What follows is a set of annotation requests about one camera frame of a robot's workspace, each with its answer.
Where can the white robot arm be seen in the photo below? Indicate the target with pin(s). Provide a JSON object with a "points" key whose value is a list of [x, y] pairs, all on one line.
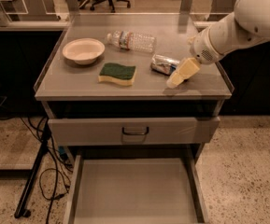
{"points": [[247, 26]]}

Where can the clear plastic water bottle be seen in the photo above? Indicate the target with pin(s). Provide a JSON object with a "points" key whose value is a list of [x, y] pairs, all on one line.
{"points": [[132, 41]]}

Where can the silver blue redbull can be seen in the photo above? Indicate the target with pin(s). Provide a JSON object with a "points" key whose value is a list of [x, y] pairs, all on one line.
{"points": [[164, 65]]}

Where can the grey drawer cabinet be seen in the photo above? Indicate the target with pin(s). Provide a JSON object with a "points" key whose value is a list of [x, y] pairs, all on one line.
{"points": [[71, 91]]}

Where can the open grey middle drawer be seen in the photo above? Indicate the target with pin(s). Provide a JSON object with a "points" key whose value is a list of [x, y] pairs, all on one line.
{"points": [[124, 185]]}

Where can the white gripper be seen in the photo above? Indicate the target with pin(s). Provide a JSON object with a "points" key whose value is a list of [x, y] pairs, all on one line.
{"points": [[202, 49]]}

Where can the black stand leg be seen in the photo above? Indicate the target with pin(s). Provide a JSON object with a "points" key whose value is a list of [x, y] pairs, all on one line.
{"points": [[21, 210]]}

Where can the white paper bowl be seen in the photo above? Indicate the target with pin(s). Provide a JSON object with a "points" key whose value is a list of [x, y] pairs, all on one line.
{"points": [[83, 51]]}

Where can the green yellow sponge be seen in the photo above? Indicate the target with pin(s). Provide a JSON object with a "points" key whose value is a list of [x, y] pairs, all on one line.
{"points": [[118, 74]]}

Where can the grey top drawer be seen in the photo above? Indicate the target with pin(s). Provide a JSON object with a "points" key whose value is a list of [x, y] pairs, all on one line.
{"points": [[132, 131]]}

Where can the clear acrylic barrier with posts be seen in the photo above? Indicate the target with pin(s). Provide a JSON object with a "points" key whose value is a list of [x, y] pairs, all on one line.
{"points": [[47, 2]]}

